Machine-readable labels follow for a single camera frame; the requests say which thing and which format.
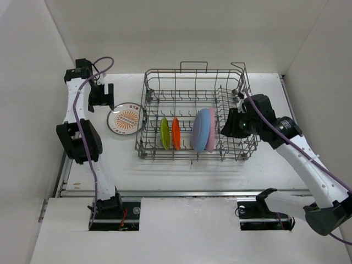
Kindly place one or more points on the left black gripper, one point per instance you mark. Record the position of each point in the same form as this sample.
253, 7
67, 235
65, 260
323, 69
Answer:
104, 99

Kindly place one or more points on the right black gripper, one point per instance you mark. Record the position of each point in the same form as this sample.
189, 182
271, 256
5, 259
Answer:
231, 128

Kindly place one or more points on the pink plate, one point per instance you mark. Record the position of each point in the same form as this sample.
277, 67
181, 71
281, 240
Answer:
211, 137

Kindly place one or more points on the blue plate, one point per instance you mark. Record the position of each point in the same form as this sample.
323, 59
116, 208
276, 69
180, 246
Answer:
201, 129

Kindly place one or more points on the white plate black rings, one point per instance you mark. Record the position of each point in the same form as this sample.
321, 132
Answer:
137, 130

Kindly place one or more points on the white plate orange sunburst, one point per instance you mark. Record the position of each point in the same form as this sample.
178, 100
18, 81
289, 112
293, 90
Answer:
125, 119

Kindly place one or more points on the orange plastic plate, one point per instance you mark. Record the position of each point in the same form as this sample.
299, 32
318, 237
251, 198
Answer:
176, 135

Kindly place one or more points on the green plastic plate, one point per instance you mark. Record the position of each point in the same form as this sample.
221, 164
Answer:
164, 132

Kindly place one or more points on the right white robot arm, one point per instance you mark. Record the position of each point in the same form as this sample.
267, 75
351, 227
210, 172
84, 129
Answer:
331, 203

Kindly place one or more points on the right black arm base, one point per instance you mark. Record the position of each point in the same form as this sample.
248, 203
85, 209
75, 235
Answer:
254, 216

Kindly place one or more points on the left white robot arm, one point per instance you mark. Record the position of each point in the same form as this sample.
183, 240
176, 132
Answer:
79, 137

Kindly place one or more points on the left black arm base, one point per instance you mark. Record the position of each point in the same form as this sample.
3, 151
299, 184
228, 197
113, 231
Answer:
126, 219

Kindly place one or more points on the grey wire dish rack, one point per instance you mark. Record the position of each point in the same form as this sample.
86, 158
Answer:
182, 93

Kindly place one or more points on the aluminium rail front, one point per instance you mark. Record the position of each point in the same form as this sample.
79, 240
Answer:
167, 193

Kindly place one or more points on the aluminium rail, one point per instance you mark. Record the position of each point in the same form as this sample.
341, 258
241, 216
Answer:
63, 175
167, 193

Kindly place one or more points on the aluminium rail left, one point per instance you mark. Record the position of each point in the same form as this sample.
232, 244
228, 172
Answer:
63, 175

